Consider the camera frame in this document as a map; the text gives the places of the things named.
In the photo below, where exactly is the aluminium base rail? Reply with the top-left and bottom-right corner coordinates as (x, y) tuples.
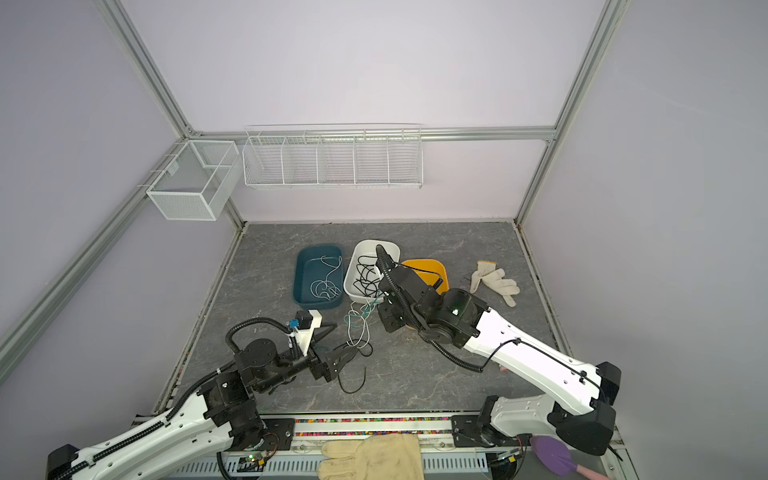
(116, 410), (628, 460)

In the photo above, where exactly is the long white wire basket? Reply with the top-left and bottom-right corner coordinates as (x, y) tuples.
(242, 123), (424, 189)

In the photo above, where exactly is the small white mesh basket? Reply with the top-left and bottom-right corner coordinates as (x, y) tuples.
(147, 140), (243, 221)

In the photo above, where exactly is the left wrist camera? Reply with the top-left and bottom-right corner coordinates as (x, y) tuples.
(289, 310), (322, 356)

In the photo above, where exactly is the white plastic bin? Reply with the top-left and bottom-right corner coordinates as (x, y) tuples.
(343, 240), (401, 304)

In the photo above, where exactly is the purple pink brush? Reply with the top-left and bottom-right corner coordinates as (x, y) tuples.
(530, 435), (610, 480)

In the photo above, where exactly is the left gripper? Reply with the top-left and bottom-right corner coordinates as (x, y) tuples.
(257, 344), (356, 393)

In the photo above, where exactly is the beige leather glove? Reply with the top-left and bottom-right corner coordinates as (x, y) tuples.
(317, 434), (425, 480)

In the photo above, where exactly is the yellow plastic bin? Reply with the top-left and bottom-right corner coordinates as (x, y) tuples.
(402, 258), (450, 294)

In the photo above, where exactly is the black cable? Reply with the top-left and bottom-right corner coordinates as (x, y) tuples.
(314, 323), (374, 395)
(350, 254), (385, 299)

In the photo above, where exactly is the dark teal plastic bin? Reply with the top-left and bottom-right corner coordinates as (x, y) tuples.
(293, 244), (345, 310)

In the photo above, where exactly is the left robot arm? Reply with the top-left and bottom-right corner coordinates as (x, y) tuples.
(46, 339), (358, 479)

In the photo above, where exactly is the white knit glove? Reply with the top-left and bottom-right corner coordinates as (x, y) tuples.
(469, 260), (520, 308)

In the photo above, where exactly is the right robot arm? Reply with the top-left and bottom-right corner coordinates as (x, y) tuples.
(376, 260), (622, 456)

